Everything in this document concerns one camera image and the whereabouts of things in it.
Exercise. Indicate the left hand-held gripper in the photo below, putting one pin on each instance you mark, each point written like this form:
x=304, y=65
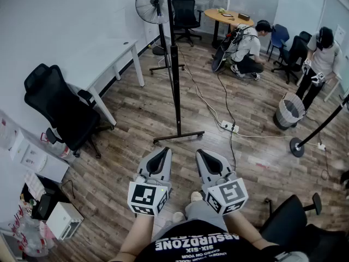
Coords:
x=144, y=195

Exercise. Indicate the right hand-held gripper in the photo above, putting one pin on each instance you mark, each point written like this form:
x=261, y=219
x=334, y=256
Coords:
x=229, y=192

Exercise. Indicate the black tripod stand pole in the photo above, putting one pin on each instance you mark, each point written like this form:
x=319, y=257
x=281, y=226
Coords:
x=174, y=64

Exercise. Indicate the person's right forearm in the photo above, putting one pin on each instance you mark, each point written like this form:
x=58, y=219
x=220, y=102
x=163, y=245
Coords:
x=242, y=231

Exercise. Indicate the person's left forearm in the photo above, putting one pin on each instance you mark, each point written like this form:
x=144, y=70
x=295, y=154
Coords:
x=133, y=236

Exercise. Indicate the person's right beige shoe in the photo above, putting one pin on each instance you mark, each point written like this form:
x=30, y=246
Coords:
x=196, y=196

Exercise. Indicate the person's beige shoe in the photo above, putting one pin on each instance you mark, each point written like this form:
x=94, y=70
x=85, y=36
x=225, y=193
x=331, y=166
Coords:
x=196, y=196
x=178, y=216

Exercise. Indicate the white power strip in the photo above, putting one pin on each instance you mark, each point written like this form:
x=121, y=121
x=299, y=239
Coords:
x=227, y=124

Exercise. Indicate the person's grey trousers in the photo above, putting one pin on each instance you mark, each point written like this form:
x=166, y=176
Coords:
x=199, y=211

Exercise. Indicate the person's left beige shoe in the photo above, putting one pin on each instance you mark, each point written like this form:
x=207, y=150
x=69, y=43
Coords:
x=178, y=216

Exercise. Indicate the black pole stand round base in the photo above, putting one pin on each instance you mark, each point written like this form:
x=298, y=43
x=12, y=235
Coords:
x=296, y=147

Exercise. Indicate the grey waste bin with liner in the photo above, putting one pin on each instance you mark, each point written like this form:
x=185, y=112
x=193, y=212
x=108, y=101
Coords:
x=283, y=116

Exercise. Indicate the person's black printed shirt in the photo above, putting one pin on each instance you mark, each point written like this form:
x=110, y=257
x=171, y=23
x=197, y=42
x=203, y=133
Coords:
x=196, y=252

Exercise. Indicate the black mesh office chair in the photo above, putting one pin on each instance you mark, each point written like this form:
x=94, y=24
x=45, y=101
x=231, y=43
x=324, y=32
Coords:
x=306, y=36
x=62, y=110
x=295, y=53
x=185, y=12
x=289, y=222

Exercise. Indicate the clear plastic bag red print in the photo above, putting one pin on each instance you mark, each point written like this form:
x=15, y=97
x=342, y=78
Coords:
x=61, y=150
x=32, y=233

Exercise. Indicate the white flat carton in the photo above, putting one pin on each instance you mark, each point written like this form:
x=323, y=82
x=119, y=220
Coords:
x=54, y=169

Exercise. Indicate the white appliance box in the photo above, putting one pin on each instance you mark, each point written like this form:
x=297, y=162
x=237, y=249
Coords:
x=62, y=220

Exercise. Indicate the small white power adapter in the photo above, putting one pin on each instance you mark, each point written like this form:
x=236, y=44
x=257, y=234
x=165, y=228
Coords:
x=321, y=146

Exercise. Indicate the white desk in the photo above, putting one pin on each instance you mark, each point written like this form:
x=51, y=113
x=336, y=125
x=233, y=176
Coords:
x=109, y=56

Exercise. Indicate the white printed carton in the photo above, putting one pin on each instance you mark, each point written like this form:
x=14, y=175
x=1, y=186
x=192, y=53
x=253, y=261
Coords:
x=30, y=157

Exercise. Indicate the white side table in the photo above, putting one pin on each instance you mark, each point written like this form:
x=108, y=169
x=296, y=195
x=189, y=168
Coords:
x=332, y=91

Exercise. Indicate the blue chair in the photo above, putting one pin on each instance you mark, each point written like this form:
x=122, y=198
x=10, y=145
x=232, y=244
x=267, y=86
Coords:
x=280, y=35

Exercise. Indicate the round wooden table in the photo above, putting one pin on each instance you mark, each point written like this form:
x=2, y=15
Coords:
x=218, y=15

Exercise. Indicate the black tablet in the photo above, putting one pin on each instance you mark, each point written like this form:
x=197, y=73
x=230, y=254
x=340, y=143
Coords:
x=227, y=15

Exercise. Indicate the brown wooden box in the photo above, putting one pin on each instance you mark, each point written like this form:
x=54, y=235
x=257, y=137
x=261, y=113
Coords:
x=244, y=16

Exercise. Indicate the small green object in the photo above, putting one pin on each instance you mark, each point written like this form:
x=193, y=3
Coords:
x=221, y=10

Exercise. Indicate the black standing fan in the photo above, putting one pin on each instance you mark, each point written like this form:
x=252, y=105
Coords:
x=148, y=4

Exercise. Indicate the white paper notice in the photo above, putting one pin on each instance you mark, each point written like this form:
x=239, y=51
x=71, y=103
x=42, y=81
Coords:
x=340, y=35

